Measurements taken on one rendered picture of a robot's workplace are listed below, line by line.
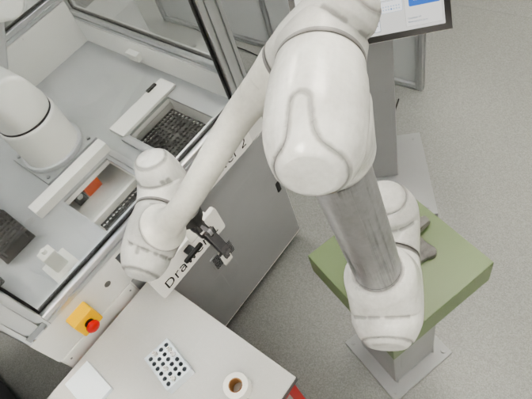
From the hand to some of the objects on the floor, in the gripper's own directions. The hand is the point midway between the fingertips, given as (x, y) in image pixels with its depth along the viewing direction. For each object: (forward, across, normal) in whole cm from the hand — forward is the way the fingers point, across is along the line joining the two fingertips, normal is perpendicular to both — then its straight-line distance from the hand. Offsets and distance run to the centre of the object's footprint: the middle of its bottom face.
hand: (210, 248), depth 143 cm
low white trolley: (+94, -7, +44) cm, 104 cm away
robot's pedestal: (+94, -40, -28) cm, 106 cm away
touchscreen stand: (+94, +8, -98) cm, 136 cm away
